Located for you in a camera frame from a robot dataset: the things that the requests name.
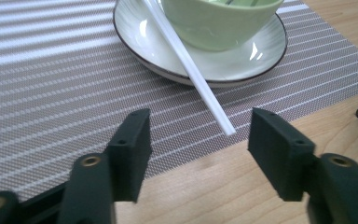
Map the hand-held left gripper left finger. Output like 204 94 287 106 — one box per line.
104 107 153 203

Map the grey striped placemat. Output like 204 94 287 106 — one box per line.
0 0 358 203

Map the white plate with dark rim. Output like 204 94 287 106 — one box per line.
113 0 289 89

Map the light green bowl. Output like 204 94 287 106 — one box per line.
159 0 285 52

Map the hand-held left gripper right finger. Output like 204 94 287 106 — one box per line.
247 106 317 203

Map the white chopstick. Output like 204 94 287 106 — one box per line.
141 0 237 137

